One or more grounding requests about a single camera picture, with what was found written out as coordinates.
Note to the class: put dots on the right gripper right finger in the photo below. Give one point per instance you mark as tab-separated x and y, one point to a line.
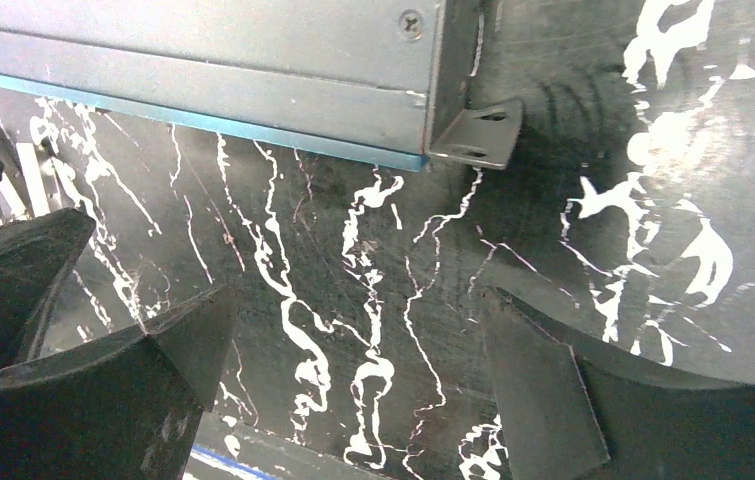
575	407

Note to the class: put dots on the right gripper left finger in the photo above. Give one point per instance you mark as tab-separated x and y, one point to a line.
124	406

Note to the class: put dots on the large teal network switch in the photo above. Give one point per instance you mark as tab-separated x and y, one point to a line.
380	82

